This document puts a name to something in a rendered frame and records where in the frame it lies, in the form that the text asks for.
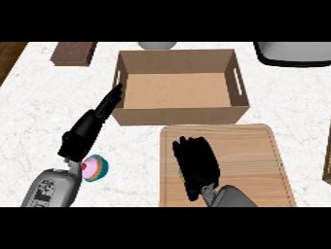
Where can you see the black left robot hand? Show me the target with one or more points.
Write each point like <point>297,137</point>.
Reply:
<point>84,134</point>

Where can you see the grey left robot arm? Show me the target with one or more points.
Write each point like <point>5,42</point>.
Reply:
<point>50,188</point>

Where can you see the pale wooden cutting board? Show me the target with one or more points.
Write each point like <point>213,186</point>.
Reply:
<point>250,162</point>

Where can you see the pink frosted cupcake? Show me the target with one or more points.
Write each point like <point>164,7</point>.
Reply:
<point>96,168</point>

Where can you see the green pear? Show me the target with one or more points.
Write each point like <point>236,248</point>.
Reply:
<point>180,174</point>

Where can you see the grey appliance with black rim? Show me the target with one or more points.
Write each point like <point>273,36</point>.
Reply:
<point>300,53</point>

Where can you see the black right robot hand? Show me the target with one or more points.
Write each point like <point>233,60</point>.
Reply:
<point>199,163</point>

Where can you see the grey round vessel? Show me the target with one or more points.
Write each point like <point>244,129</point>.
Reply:
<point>157,45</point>

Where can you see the dark brown wooden block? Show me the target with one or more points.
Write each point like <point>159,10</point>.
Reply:
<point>72,53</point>

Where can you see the brown cardboard box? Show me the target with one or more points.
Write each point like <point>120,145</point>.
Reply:
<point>180,87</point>

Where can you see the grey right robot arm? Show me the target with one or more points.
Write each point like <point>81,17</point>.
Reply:
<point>226,196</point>

